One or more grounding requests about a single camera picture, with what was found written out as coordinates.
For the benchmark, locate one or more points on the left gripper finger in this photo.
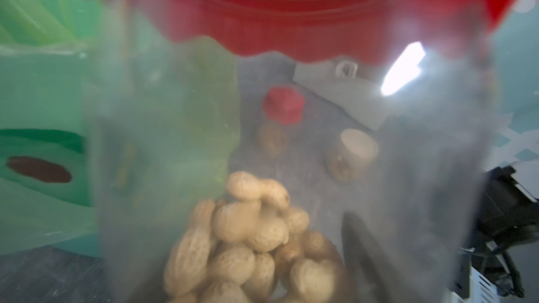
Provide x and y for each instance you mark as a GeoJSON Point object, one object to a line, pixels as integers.
{"type": "Point", "coordinates": [373, 276]}

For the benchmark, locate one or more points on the peanut jar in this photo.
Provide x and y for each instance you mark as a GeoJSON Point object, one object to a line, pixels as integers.
{"type": "Point", "coordinates": [274, 234]}
{"type": "Point", "coordinates": [281, 116]}

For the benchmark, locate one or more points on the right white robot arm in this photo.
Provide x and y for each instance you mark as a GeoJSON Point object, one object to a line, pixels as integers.
{"type": "Point", "coordinates": [507, 217]}

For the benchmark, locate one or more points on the beige lid jar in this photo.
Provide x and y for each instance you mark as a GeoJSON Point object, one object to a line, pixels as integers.
{"type": "Point", "coordinates": [350, 154]}

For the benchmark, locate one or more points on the brown lid storage box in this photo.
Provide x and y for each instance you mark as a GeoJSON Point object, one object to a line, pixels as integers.
{"type": "Point", "coordinates": [341, 81]}

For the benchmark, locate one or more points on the green bag trash bin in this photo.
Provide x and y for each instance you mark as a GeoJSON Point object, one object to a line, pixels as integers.
{"type": "Point", "coordinates": [45, 193]}

